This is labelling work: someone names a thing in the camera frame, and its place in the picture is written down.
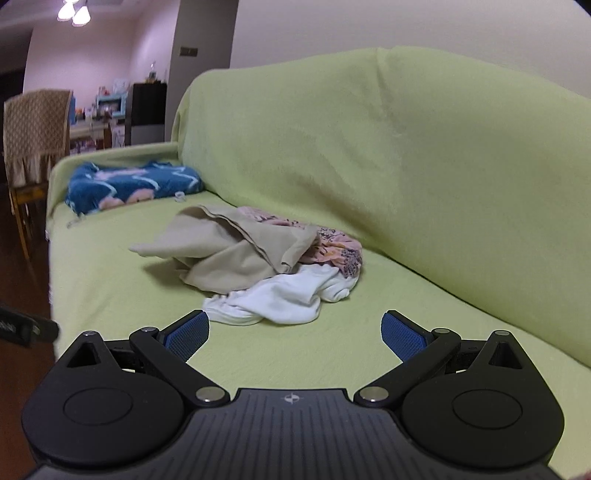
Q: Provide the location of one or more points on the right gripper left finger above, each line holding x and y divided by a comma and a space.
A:
107, 405

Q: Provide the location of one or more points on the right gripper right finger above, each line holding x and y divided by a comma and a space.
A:
479, 405

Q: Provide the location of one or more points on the beige garment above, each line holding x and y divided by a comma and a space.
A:
219, 250

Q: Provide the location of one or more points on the wooden chair with beige cover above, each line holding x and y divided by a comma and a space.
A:
35, 138

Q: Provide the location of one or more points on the pink floral garment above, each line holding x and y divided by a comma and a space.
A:
330, 247

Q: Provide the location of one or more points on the white garment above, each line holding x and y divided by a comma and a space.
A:
285, 299

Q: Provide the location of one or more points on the cluttered background table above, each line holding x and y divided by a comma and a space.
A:
102, 125

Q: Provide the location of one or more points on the black cabinet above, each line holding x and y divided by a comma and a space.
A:
145, 113

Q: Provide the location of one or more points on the ceiling lamp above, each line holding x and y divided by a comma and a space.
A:
74, 11

